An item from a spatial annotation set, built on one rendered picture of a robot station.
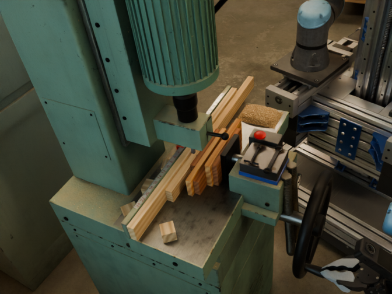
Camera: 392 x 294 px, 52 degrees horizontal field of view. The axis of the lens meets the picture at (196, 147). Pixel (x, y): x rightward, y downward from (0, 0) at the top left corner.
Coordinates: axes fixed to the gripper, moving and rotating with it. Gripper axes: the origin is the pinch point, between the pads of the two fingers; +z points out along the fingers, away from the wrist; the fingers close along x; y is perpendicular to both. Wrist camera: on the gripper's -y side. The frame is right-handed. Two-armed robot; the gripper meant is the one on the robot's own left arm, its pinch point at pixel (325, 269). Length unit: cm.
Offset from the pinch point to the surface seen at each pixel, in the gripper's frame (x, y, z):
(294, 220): 10.1, -6.3, 8.8
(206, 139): 10.7, -35.8, 20.0
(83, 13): 4, -76, 23
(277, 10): 304, 12, 139
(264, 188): 6.6, -21.0, 8.6
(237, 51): 220, 10, 145
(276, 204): 6.6, -15.6, 8.2
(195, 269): -16.4, -18.8, 18.8
